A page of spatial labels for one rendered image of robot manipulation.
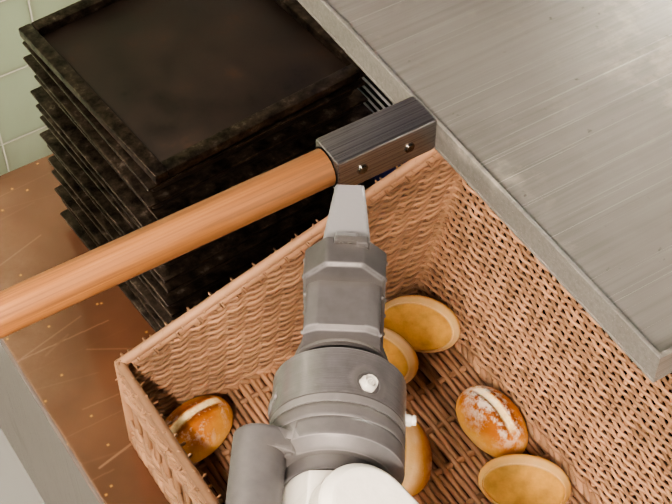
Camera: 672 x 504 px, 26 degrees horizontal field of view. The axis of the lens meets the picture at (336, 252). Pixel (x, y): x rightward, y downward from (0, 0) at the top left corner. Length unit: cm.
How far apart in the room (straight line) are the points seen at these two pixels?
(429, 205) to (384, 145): 59
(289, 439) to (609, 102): 43
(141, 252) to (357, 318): 18
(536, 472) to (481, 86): 54
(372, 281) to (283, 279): 66
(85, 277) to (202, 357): 62
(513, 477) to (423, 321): 23
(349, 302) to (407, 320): 76
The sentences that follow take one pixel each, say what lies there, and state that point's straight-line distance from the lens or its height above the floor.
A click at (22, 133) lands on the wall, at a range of 265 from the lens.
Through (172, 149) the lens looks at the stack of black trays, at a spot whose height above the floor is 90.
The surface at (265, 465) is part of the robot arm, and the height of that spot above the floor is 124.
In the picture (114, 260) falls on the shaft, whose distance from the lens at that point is 103.
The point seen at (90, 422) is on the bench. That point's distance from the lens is 171.
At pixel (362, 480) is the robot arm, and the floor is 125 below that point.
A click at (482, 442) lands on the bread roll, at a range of 164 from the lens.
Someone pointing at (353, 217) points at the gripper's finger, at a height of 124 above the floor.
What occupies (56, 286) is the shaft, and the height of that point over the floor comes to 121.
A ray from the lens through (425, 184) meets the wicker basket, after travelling 164.
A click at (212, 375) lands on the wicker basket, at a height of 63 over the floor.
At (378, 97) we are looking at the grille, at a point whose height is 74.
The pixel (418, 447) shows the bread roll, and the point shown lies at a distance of 159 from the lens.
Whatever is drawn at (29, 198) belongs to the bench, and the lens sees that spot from 195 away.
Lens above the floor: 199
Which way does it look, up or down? 50 degrees down
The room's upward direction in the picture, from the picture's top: straight up
